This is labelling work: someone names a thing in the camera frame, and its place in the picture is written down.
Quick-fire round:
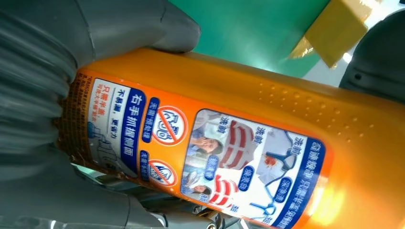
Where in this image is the yellow taped cardboard box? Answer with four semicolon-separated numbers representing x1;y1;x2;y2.
288;0;384;69

